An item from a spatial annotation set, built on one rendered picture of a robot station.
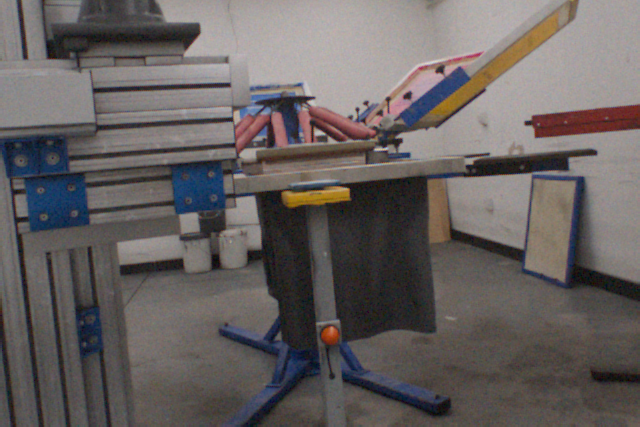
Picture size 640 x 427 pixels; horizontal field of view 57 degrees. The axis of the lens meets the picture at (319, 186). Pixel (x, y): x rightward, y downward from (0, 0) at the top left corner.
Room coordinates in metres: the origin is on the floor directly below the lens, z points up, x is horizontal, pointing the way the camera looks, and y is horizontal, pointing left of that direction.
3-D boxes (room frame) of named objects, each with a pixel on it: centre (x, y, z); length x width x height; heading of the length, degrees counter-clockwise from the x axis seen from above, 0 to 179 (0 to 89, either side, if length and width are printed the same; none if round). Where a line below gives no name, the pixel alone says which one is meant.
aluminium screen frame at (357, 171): (1.83, -0.03, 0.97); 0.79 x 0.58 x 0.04; 8
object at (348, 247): (1.54, -0.07, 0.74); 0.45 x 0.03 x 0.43; 98
